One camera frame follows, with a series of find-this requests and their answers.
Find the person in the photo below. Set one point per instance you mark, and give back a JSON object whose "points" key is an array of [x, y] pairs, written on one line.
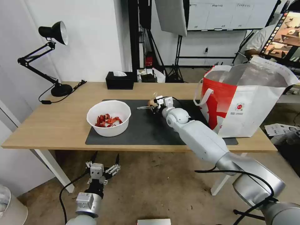
{"points": [[256, 39]]}

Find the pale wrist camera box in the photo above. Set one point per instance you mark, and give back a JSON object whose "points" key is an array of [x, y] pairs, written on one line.
{"points": [[160, 99], [96, 171]]}

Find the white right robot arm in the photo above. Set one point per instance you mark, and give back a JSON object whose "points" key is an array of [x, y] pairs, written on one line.
{"points": [[199, 137]]}

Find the black upright post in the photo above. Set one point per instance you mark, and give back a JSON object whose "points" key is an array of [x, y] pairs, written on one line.
{"points": [[136, 35]]}

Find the red canister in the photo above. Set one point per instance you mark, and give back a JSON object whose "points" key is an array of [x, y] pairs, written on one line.
{"points": [[149, 59]]}

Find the grey softbox light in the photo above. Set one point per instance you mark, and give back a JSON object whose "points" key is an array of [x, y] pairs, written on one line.
{"points": [[171, 16]]}

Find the white cardboard box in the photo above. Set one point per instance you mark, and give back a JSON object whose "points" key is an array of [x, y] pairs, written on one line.
{"points": [[150, 76]]}

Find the black table mat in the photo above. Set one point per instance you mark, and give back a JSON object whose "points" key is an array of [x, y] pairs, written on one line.
{"points": [[140, 131]]}

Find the white round bowl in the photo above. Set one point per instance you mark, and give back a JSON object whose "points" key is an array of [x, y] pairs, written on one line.
{"points": [[112, 130]]}

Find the white whiteboard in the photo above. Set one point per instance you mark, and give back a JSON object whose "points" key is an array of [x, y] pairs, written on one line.
{"points": [[234, 14]]}

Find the black tissue box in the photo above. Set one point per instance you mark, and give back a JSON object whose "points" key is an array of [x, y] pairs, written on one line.
{"points": [[119, 83]]}

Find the black chair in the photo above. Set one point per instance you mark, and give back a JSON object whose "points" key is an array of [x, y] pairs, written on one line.
{"points": [[289, 152]]}

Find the brown trash piece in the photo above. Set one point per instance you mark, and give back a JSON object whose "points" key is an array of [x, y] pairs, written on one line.
{"points": [[151, 102]]}

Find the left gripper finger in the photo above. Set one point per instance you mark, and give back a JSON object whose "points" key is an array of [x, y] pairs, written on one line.
{"points": [[113, 169], [90, 164]]}

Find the clear plastic trash strip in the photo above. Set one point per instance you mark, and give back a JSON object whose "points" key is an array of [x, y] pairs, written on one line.
{"points": [[143, 108]]}

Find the black hanging box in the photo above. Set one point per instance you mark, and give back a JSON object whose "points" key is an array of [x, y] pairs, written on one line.
{"points": [[145, 12]]}

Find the black light stand tripod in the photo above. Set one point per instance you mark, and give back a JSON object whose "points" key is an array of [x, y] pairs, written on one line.
{"points": [[178, 61]]}

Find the black desk lamp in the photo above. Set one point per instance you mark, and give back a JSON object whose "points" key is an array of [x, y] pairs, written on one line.
{"points": [[61, 90]]}

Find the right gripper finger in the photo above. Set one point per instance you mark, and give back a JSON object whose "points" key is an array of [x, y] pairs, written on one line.
{"points": [[154, 105], [154, 111]]}

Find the white tissue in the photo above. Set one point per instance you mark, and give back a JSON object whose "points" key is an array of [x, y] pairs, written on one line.
{"points": [[120, 74]]}

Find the pale cylinder bin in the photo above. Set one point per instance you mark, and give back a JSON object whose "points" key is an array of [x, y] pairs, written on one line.
{"points": [[11, 208]]}

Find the computer monitor screen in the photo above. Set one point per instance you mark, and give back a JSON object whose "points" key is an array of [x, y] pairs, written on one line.
{"points": [[284, 35]]}

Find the red white takeout bag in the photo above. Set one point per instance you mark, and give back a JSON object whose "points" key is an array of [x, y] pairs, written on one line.
{"points": [[243, 110]]}

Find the white robot front shell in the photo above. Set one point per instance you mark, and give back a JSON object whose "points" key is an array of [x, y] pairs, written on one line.
{"points": [[154, 222]]}

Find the printed white paper sheets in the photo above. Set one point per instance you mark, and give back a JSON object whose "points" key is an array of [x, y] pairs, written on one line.
{"points": [[281, 130]]}

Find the white table leg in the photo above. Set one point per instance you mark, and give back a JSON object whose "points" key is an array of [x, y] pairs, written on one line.
{"points": [[220, 182], [55, 170]]}

